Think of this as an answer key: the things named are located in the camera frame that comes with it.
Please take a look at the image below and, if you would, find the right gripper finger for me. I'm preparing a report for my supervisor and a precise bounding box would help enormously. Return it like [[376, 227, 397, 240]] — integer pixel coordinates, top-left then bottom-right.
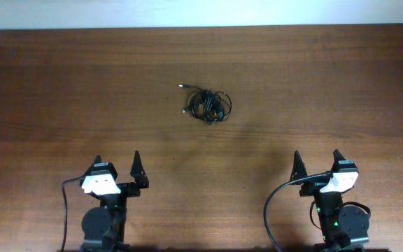
[[331, 149, 345, 172], [290, 150, 307, 185]]

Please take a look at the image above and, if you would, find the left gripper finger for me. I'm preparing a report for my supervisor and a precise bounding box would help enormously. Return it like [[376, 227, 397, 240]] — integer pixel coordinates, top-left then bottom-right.
[[130, 150, 149, 188], [83, 155, 101, 176]]

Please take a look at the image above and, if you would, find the black usb cable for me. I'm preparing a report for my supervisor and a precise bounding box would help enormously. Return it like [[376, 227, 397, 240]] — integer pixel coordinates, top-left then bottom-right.
[[177, 83, 233, 123]]

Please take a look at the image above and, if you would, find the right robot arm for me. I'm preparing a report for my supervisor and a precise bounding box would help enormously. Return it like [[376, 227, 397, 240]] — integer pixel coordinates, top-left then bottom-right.
[[290, 150, 371, 251]]

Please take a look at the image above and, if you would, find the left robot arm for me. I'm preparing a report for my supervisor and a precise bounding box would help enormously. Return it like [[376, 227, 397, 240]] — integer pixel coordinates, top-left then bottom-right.
[[80, 151, 149, 252]]

